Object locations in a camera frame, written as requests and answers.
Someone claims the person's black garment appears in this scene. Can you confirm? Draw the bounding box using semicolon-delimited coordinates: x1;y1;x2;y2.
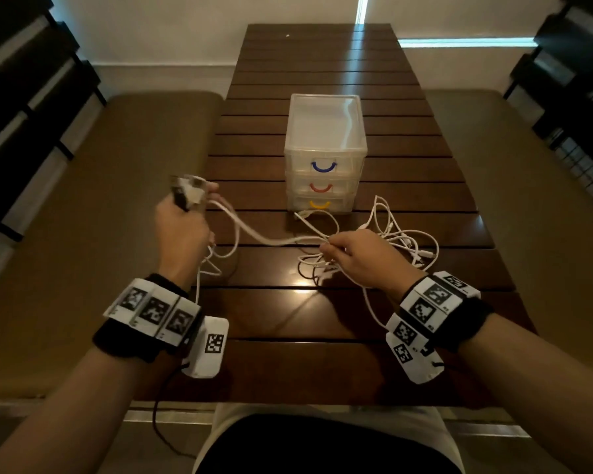
197;414;463;474

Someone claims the thin black camera cable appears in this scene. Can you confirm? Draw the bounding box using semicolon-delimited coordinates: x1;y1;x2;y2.
152;362;198;460

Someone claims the person's left hand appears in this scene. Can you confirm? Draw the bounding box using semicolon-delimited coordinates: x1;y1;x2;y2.
154;181;223;292

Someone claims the brown bench cushion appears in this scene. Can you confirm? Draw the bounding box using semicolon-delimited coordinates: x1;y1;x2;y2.
424;89;593;376
0;91;224;400

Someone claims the black marker wristband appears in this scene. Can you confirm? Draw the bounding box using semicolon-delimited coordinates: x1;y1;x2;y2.
92;273;202;363
386;271;495;354

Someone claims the clear drawer blue handle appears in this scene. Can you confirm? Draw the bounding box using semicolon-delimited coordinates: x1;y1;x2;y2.
284;148;368;177

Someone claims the clear drawer yellow handle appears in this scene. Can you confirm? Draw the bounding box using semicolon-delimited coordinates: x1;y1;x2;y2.
287;191;356;214

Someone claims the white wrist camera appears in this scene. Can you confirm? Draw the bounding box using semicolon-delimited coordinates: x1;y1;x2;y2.
385;330;445;386
181;315;230;380

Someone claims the person's right hand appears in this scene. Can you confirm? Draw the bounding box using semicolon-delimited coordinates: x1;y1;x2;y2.
318;229;428;302

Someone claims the clear drawer red handle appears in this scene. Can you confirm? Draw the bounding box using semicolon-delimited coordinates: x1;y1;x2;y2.
285;171;362;196

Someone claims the black framed wire grid panel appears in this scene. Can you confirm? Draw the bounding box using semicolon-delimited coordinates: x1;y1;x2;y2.
553;135;593;213

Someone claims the clear plastic three-drawer organiser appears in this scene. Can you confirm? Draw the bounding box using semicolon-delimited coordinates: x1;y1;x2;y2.
283;93;369;214

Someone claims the tangle of white cables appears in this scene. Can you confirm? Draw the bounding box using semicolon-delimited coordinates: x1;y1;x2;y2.
294;194;441;331

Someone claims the person's right forearm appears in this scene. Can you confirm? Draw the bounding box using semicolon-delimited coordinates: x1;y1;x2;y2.
459;313;593;474

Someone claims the person's left forearm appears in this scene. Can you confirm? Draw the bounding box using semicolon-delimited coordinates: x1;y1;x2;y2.
0;348;154;474

